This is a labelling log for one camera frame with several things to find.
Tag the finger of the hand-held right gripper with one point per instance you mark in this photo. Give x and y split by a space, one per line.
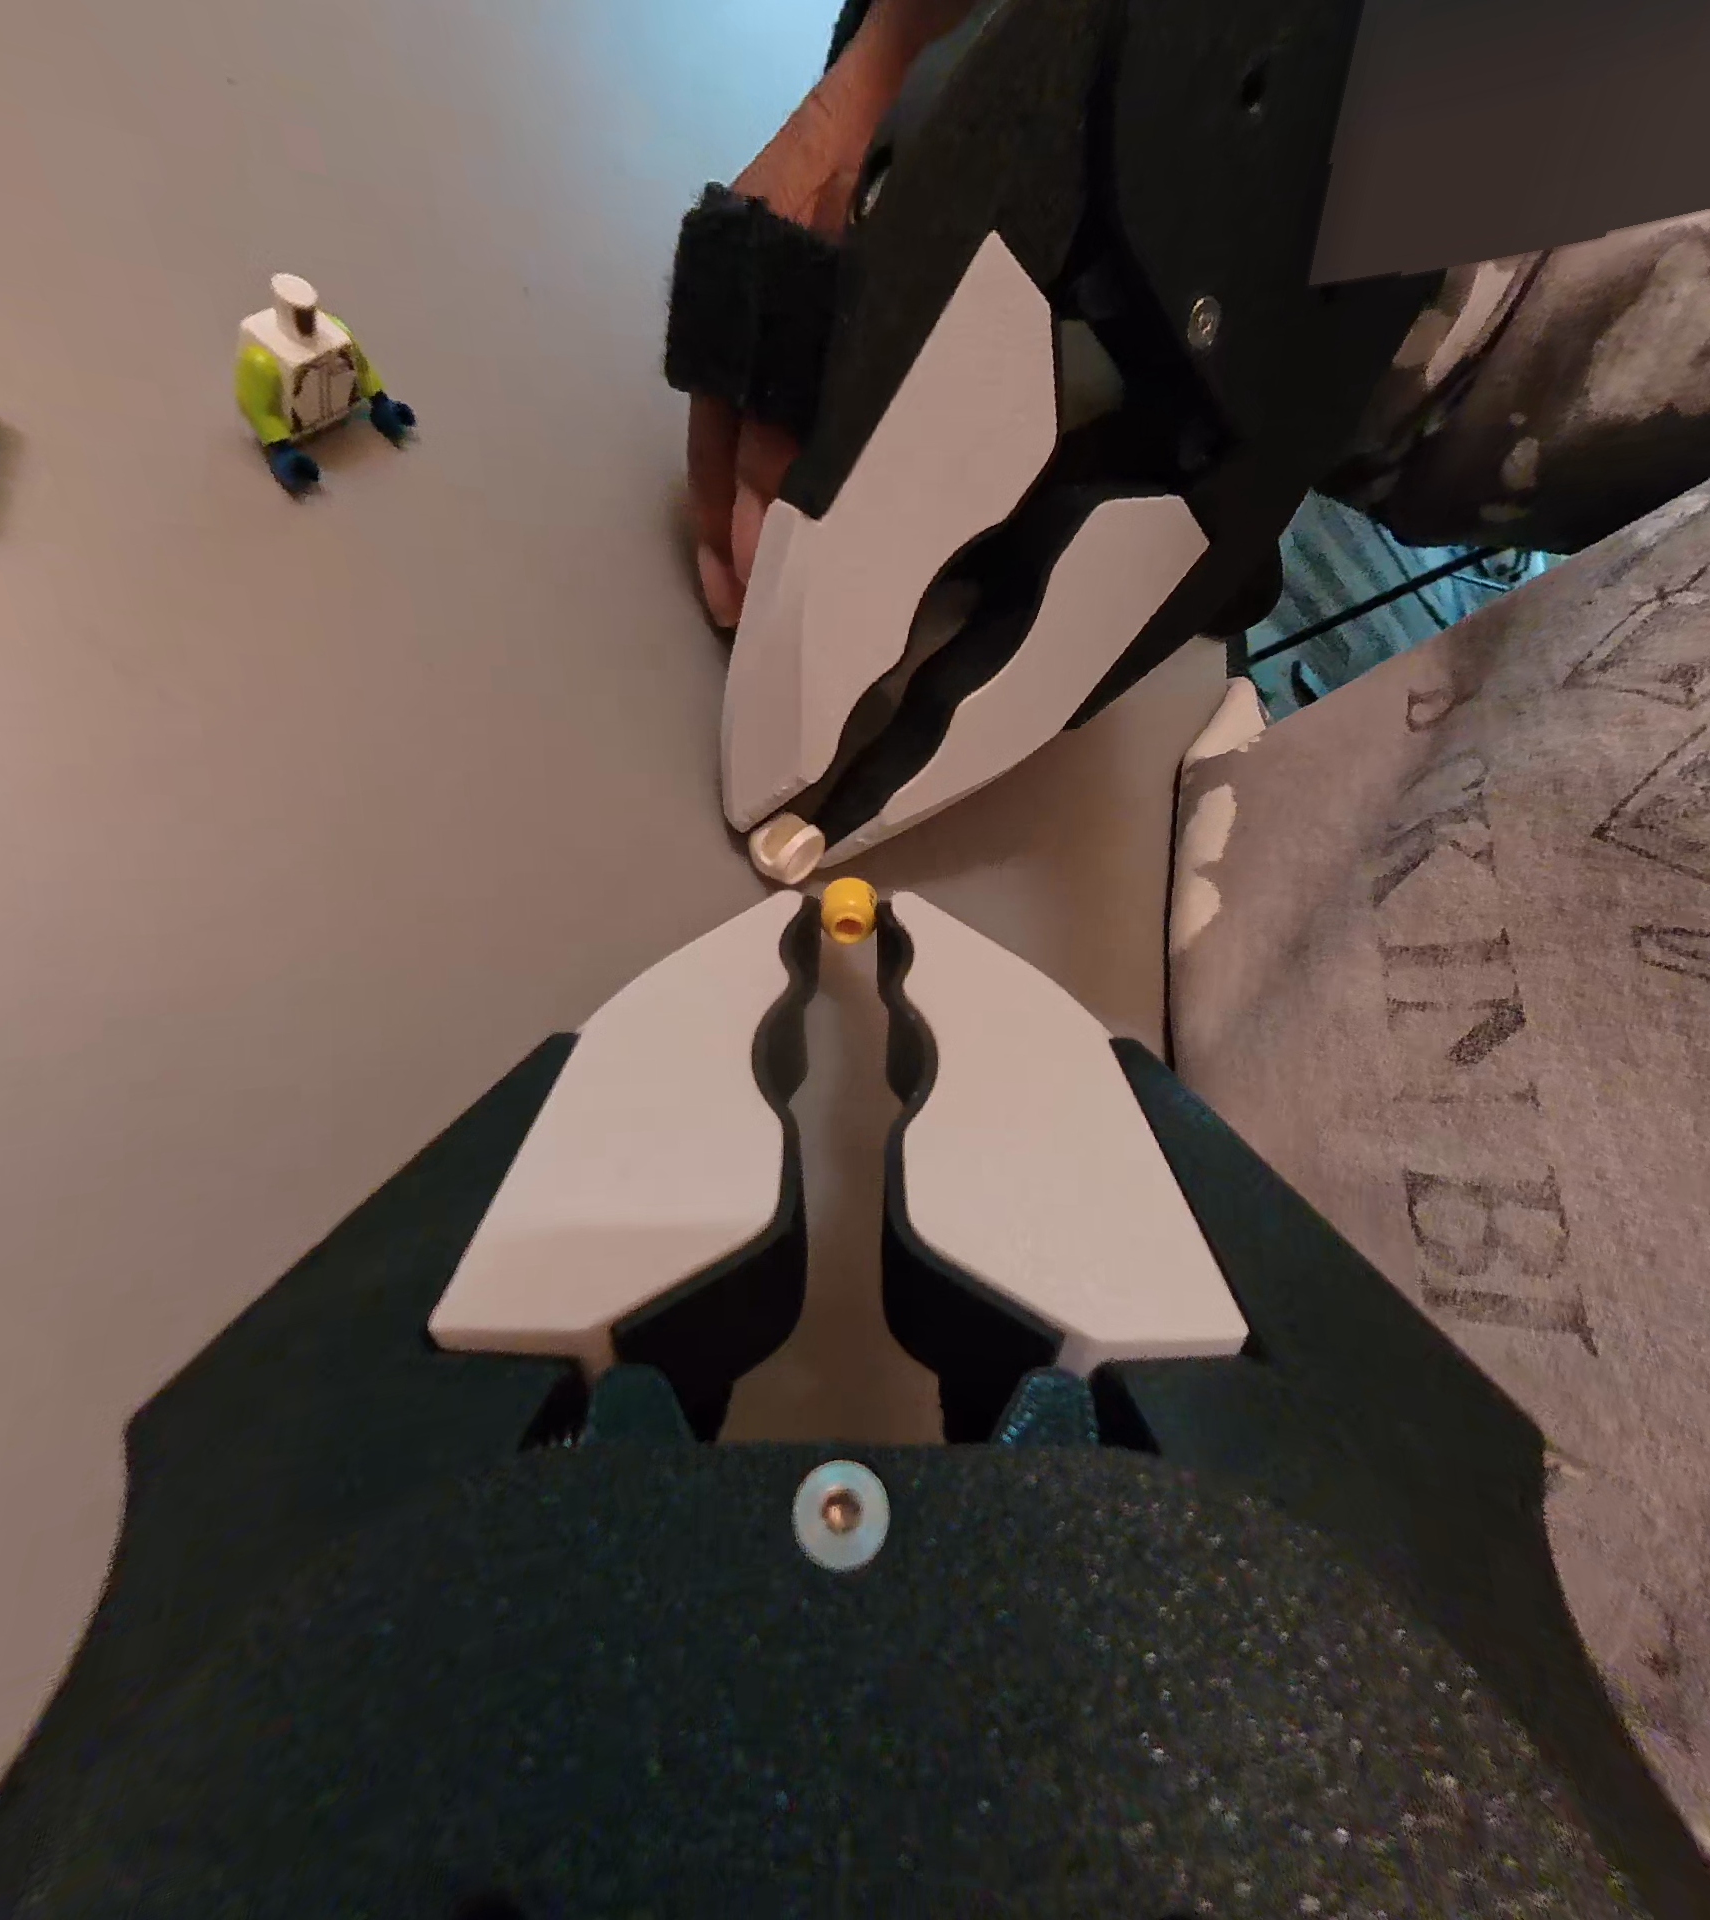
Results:
900 510
1067 646

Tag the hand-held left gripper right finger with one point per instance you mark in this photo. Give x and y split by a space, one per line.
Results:
1072 1184

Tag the small white round lego piece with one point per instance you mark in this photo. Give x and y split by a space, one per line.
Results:
782 848

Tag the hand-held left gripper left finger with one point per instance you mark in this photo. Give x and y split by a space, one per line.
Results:
629 1184

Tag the person's right hand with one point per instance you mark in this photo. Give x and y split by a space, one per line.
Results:
749 510

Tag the small yellow round lego piece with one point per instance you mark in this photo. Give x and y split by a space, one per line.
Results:
850 908

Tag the green white lego minifigure torso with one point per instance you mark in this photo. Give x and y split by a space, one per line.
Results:
311 377

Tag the light mottled cloth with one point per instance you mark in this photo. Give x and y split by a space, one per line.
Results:
1545 1141

